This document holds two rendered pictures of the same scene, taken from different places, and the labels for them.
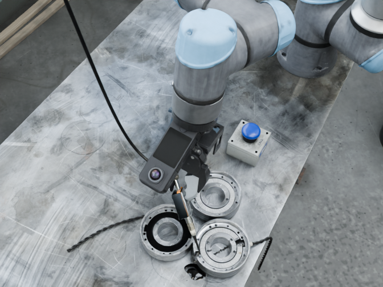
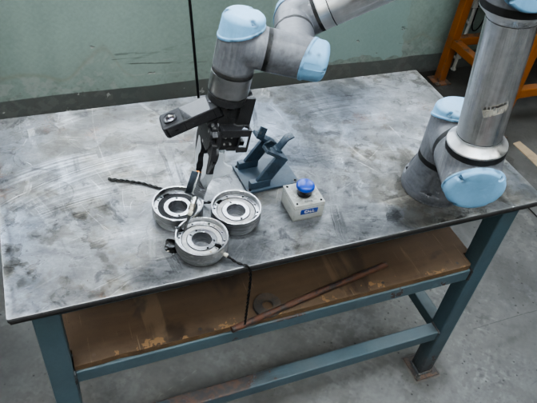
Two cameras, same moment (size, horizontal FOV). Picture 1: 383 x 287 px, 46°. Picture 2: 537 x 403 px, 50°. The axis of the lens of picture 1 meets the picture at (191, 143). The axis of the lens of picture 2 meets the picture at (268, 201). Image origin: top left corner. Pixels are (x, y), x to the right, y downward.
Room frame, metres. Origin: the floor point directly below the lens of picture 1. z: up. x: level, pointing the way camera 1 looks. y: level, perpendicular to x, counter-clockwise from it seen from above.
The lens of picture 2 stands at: (-0.23, -0.62, 1.68)
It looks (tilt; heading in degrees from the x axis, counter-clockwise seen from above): 43 degrees down; 37
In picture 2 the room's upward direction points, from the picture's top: 8 degrees clockwise
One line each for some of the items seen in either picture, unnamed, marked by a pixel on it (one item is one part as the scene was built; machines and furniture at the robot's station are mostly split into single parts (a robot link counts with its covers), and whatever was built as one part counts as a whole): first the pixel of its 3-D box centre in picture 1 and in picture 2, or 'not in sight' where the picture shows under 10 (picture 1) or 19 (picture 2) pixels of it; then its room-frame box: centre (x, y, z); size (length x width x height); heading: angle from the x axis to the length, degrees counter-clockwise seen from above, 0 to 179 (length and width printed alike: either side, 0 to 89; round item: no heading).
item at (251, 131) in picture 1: (249, 135); (304, 191); (0.56, -0.12, 0.85); 0.04 x 0.04 x 0.05
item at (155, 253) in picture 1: (167, 233); (177, 209); (0.34, 0.04, 0.82); 0.10 x 0.10 x 0.04
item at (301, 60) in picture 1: (310, 42); (438, 169); (0.86, -0.29, 0.85); 0.15 x 0.15 x 0.10
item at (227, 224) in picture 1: (220, 249); (201, 241); (0.32, -0.06, 0.82); 0.10 x 0.10 x 0.04
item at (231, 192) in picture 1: (214, 197); (236, 213); (0.43, -0.05, 0.82); 0.08 x 0.08 x 0.02
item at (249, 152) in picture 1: (249, 140); (304, 199); (0.56, -0.13, 0.82); 0.08 x 0.07 x 0.05; 153
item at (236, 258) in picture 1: (220, 249); (201, 242); (0.32, -0.06, 0.82); 0.08 x 0.08 x 0.02
